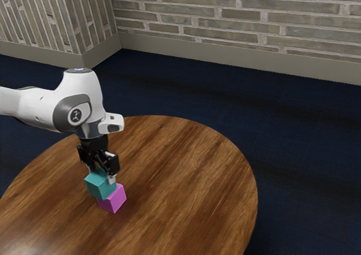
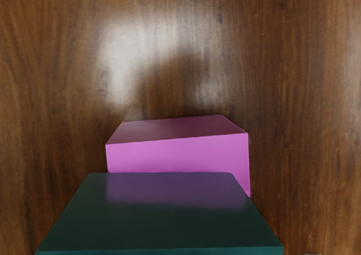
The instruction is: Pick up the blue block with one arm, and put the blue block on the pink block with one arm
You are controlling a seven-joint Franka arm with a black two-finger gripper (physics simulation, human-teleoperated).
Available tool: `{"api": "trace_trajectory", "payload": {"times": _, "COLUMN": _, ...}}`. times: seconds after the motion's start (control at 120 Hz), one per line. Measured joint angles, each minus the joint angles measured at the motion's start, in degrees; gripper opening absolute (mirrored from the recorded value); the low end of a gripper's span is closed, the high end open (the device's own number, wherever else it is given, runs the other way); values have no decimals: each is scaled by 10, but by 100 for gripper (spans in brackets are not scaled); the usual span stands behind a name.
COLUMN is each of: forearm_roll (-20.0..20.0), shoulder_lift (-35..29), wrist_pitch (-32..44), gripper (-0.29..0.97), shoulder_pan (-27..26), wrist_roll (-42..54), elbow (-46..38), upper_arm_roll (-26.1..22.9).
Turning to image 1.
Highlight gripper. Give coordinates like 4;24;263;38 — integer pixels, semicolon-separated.
77;134;121;185

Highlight teal block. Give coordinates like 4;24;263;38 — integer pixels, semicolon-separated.
83;167;117;201

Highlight pink block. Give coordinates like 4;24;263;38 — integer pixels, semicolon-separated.
95;183;127;214

